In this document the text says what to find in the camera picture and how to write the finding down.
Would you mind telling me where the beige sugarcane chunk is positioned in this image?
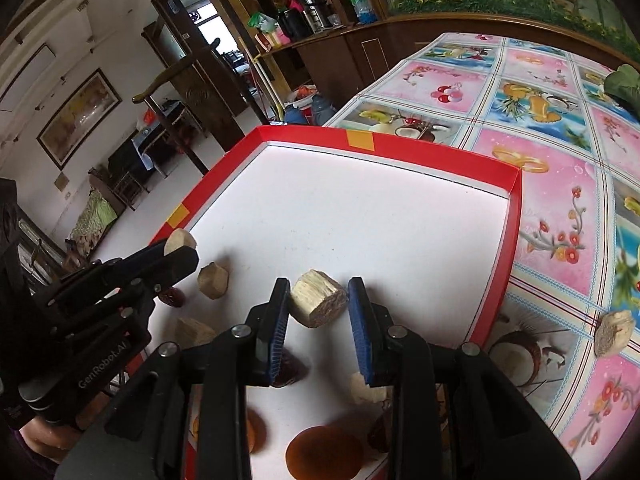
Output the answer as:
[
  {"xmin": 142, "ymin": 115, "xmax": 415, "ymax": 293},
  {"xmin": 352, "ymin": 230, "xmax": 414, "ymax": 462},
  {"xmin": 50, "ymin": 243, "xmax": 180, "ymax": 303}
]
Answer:
[{"xmin": 164, "ymin": 229, "xmax": 198, "ymax": 256}]

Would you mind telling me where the pale sugarcane chunk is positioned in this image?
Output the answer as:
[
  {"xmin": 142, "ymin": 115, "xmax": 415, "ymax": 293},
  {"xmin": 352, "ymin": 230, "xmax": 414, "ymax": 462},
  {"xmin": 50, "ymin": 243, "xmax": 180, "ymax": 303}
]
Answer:
[{"xmin": 290, "ymin": 269, "xmax": 347, "ymax": 328}]

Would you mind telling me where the octagonal sugarcane chunk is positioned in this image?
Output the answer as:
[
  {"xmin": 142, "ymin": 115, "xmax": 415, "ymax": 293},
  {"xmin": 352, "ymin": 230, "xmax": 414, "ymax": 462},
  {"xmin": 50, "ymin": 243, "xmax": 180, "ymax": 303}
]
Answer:
[{"xmin": 198, "ymin": 262, "xmax": 229, "ymax": 300}]

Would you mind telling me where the left hand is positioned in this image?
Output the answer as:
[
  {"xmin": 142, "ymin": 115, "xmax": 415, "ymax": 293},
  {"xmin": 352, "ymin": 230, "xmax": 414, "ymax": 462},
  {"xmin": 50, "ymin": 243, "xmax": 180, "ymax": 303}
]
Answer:
[{"xmin": 20, "ymin": 393, "xmax": 111, "ymax": 464}]

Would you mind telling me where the dark red date right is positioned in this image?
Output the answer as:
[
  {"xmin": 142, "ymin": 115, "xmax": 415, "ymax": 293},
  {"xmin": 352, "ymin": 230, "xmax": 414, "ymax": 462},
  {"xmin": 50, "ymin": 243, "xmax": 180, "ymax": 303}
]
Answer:
[{"xmin": 157, "ymin": 287, "xmax": 186, "ymax": 309}]

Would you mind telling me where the dark red date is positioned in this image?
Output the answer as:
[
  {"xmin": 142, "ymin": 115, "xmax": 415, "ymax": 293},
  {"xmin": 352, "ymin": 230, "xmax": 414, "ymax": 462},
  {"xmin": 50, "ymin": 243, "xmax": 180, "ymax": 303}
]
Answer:
[
  {"xmin": 157, "ymin": 287, "xmax": 186, "ymax": 309},
  {"xmin": 272, "ymin": 348, "xmax": 308, "ymax": 388}
]

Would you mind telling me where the rectangular sugarcane chunk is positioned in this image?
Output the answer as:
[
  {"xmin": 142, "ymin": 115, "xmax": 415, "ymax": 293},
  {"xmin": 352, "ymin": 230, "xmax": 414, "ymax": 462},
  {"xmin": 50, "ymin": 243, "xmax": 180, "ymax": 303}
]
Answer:
[{"xmin": 175, "ymin": 318, "xmax": 216, "ymax": 349}]

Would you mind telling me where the red shallow tray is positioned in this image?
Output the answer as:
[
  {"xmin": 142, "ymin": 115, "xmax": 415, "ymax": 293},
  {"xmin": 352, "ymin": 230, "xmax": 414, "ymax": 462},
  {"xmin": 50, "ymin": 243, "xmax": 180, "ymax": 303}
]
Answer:
[{"xmin": 144, "ymin": 124, "xmax": 524, "ymax": 480}]

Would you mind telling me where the small side table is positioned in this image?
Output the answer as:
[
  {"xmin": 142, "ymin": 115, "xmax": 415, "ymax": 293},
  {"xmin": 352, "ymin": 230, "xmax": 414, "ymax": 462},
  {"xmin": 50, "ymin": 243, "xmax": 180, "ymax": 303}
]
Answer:
[{"xmin": 132, "ymin": 100, "xmax": 200, "ymax": 177}]

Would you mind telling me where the orange tangerine in tray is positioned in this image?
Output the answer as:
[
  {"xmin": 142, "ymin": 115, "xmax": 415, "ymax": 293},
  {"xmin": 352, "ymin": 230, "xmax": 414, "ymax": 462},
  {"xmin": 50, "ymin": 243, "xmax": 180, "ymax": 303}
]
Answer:
[{"xmin": 285, "ymin": 426, "xmax": 364, "ymax": 480}]

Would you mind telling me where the framed landscape painting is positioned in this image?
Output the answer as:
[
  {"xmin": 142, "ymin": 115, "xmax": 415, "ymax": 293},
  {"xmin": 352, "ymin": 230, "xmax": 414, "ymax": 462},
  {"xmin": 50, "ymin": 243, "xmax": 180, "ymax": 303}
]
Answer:
[{"xmin": 37, "ymin": 68, "xmax": 122, "ymax": 170}]

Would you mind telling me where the dark wooden chair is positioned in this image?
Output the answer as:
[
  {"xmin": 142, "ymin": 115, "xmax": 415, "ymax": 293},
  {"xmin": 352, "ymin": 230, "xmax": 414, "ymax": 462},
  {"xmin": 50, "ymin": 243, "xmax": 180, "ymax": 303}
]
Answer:
[{"xmin": 131, "ymin": 38, "xmax": 271, "ymax": 176}]

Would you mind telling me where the floral plastic tablecloth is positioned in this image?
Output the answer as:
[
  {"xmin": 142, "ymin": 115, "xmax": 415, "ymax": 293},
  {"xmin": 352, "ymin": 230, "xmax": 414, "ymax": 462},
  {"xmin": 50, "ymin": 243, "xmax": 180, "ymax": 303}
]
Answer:
[{"xmin": 331, "ymin": 32, "xmax": 639, "ymax": 479}]

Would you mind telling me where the sugarcane chunk on table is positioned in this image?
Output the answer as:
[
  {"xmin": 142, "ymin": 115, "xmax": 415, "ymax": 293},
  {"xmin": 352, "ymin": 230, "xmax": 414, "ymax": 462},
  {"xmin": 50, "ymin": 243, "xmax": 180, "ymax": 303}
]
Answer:
[{"xmin": 593, "ymin": 310, "xmax": 636, "ymax": 359}]

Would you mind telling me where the wooden cabinet counter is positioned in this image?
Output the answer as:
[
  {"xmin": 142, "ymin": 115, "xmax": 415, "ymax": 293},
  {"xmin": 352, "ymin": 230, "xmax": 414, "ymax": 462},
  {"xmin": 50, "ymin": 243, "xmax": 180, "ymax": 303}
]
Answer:
[{"xmin": 260, "ymin": 13, "xmax": 639, "ymax": 107}]

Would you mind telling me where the black thermos flask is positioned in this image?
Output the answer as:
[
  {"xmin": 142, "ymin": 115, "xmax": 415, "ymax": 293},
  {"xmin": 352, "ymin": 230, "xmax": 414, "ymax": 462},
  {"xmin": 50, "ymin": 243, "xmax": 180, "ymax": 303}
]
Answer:
[{"xmin": 298, "ymin": 0, "xmax": 331, "ymax": 34}]

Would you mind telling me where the green label water bottle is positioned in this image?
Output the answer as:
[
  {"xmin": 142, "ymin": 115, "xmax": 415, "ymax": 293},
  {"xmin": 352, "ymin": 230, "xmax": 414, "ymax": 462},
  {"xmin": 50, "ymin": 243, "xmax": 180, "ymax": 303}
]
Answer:
[{"xmin": 349, "ymin": 0, "xmax": 378, "ymax": 24}]

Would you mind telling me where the green leafy vegetable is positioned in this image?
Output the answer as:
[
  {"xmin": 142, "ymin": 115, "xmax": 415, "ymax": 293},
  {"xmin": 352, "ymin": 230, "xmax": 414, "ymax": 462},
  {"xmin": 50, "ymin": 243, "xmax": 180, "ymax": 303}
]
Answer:
[{"xmin": 603, "ymin": 64, "xmax": 640, "ymax": 116}]

